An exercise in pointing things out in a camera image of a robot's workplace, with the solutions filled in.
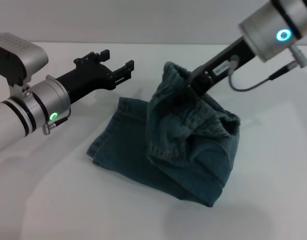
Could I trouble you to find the blue denim shorts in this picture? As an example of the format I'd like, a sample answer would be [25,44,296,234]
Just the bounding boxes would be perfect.
[86,60,241,208]

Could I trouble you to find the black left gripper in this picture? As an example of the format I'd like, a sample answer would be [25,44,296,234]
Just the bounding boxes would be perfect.
[55,49,135,101]

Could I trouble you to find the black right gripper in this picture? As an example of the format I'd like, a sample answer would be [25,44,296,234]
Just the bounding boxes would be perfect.
[185,38,257,101]

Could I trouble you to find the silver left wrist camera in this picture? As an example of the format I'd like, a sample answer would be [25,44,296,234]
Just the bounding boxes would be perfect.
[0,33,49,88]

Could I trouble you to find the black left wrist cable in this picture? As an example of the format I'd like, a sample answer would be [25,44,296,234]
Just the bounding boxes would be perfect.
[42,109,73,136]

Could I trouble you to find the grey right wrist cable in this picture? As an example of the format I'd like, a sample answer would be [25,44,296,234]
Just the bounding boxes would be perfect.
[228,44,304,92]

